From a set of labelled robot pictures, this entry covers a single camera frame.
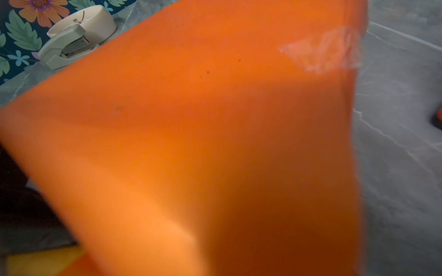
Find yellow wrapping paper sheet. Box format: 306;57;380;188
1;1;368;276

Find round white analog clock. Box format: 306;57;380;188
38;5;117;70

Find red tape dispenser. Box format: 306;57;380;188
431;107;442;130

